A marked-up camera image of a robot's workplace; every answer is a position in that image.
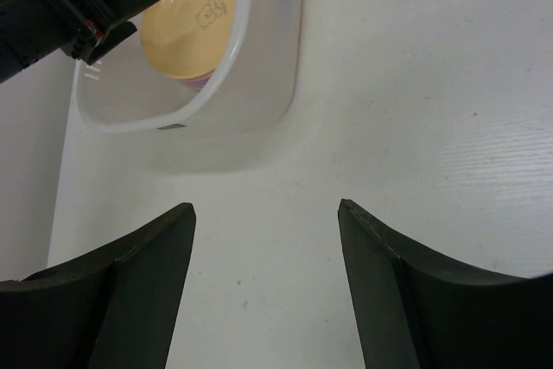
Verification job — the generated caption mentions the yellow plate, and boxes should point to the yellow plate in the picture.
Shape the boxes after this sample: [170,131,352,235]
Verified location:
[140,0,236,80]

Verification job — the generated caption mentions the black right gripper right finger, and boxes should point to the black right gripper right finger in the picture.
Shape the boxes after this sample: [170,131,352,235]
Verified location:
[338,200,552,368]

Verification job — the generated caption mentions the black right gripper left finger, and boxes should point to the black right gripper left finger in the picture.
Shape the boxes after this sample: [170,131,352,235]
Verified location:
[1,203,196,368]

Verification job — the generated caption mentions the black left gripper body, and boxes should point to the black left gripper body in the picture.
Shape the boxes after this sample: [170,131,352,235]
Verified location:
[1,0,104,82]

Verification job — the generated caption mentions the purple plate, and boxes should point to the purple plate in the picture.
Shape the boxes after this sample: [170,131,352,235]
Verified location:
[178,69,215,91]

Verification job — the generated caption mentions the white plastic bin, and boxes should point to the white plastic bin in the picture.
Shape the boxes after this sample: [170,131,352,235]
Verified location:
[72,0,302,138]

